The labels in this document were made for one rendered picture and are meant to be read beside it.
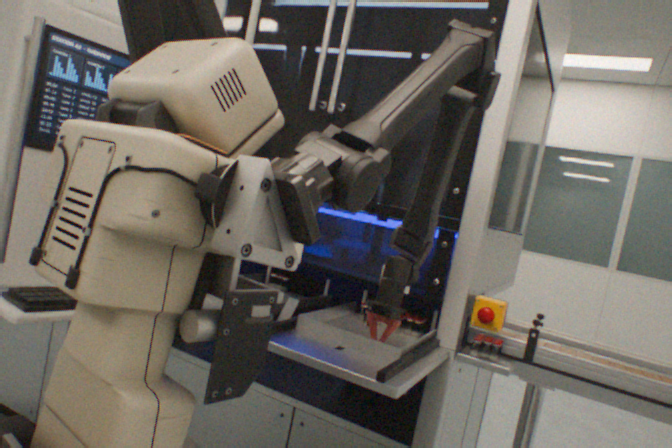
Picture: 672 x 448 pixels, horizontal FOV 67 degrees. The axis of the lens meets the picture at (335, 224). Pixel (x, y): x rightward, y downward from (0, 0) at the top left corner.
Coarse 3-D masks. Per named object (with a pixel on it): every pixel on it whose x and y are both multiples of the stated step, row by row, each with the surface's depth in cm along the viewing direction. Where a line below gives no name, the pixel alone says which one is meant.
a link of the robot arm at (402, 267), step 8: (392, 256) 112; (400, 256) 112; (392, 264) 111; (400, 264) 111; (408, 264) 111; (384, 272) 112; (392, 272) 111; (400, 272) 110; (408, 272) 112; (400, 280) 110
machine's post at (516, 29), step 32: (512, 0) 126; (512, 32) 126; (512, 64) 126; (512, 96) 126; (480, 160) 128; (480, 192) 128; (480, 224) 127; (480, 256) 132; (448, 288) 130; (448, 320) 130; (448, 384) 130
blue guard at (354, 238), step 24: (336, 216) 145; (360, 216) 142; (384, 216) 139; (336, 240) 145; (360, 240) 141; (384, 240) 138; (312, 264) 148; (336, 264) 144; (360, 264) 141; (384, 264) 138; (432, 264) 132; (432, 288) 132
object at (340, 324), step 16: (352, 304) 147; (304, 320) 119; (320, 320) 129; (336, 320) 135; (352, 320) 139; (320, 336) 117; (336, 336) 115; (352, 336) 113; (368, 336) 126; (400, 336) 132; (432, 336) 131; (368, 352) 111; (384, 352) 110; (400, 352) 108
